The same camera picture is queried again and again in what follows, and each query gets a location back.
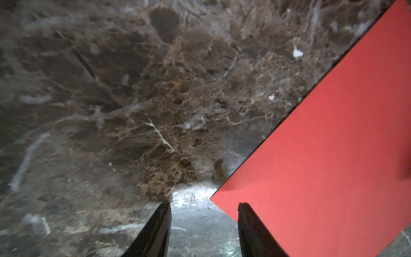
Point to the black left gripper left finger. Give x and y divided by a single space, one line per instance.
153 239

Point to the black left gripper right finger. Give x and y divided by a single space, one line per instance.
255 239

